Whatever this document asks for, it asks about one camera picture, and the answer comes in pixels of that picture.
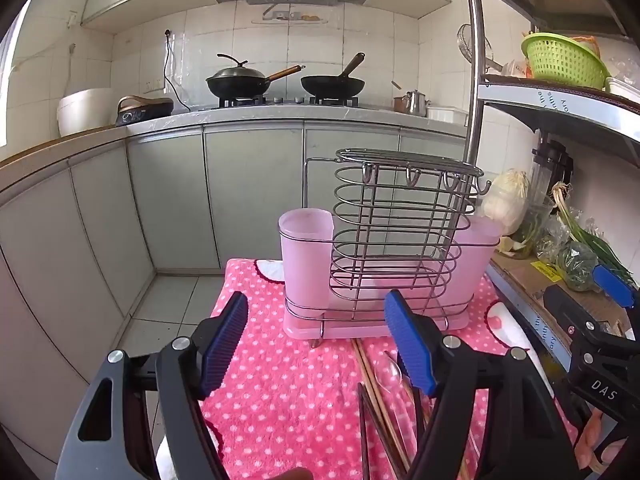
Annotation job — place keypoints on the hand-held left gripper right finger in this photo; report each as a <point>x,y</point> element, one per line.
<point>410,345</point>

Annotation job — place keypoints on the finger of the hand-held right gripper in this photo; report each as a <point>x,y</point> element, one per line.
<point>612,285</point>
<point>570,317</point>

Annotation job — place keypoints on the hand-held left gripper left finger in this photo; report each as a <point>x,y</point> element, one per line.
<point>225,345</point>

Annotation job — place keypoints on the clear plastic spoon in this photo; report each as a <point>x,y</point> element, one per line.
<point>389,374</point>

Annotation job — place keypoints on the light wooden chopstick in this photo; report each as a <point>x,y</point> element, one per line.
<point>367,377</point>
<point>380,400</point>

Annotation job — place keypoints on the dark brown chopstick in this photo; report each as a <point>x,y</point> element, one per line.
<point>382,435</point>
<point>363,435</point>

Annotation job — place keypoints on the person's right hand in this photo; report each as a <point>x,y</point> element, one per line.
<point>592,440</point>

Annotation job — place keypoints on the plastic bag of greens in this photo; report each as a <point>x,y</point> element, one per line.
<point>575,265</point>

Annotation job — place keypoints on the cardboard box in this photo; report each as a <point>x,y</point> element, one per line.
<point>525,280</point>

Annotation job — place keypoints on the green onions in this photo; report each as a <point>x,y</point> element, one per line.
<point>575,220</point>

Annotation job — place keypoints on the ginger piece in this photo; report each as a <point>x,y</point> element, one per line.
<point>511,246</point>

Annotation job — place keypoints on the pink polka dot towel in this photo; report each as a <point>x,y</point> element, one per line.
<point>300,400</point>

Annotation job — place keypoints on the napa cabbage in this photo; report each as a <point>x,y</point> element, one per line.
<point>502,205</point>

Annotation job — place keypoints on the black blender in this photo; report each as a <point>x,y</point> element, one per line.
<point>550,160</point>

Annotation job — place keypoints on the grey kitchen counter cabinet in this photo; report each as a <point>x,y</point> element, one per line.
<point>250,185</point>

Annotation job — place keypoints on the white tray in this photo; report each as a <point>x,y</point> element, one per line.
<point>625,89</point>

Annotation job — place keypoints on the green plastic basket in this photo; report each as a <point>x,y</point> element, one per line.
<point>565,62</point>

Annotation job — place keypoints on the white plastic container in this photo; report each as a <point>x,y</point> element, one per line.
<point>445,115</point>

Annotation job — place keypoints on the white food packet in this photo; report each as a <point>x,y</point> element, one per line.
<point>515,69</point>

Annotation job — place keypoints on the orange mesh bag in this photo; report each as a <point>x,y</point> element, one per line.
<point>587,44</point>

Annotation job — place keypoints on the steel kettle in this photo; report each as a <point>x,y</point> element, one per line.
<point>415,102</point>

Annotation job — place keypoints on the stainless steel shelving rack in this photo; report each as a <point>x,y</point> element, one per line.
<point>472,85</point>

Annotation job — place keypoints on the dark electric griddle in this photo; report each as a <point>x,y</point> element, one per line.
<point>145,110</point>

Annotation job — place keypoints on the gas stove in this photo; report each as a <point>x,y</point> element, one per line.
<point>285,101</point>

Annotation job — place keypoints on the black wok with lid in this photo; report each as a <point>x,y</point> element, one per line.
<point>235,82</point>

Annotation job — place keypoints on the wooden cutting board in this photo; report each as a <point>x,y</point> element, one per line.
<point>50,147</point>

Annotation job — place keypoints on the black open wok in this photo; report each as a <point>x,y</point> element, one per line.
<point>330,85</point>

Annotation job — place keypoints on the white rice cooker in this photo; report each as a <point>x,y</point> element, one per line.
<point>85,110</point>

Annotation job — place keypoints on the small electric fan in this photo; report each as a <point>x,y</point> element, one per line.
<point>467,42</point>

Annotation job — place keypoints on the white wall socket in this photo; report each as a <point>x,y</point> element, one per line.
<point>155,84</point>

